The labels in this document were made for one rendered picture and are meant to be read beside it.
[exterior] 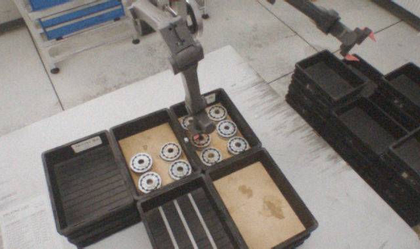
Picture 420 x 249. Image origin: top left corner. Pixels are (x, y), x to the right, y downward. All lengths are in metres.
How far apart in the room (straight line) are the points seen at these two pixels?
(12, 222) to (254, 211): 1.09
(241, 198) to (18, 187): 1.08
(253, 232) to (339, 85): 1.40
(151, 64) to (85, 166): 1.79
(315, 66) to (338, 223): 1.28
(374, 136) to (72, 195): 1.86
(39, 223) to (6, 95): 1.88
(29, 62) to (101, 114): 1.78
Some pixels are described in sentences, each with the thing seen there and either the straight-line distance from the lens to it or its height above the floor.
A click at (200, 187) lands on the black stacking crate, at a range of 1.42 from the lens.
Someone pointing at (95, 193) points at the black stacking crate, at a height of 0.83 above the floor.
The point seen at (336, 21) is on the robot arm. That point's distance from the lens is 1.43.
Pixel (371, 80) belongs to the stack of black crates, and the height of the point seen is 0.28.
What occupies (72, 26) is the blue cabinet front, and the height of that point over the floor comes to 0.39.
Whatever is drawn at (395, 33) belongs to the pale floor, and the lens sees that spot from 3.97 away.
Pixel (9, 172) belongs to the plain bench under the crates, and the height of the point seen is 0.70.
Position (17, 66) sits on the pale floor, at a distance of 3.58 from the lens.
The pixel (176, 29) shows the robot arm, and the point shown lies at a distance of 0.93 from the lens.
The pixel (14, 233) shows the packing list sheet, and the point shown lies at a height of 0.70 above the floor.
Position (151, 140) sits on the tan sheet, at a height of 0.83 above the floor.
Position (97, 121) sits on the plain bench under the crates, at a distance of 1.87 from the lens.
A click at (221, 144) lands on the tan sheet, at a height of 0.83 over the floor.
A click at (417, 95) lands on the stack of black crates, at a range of 2.60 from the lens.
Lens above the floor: 2.11
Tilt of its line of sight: 54 degrees down
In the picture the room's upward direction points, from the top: straight up
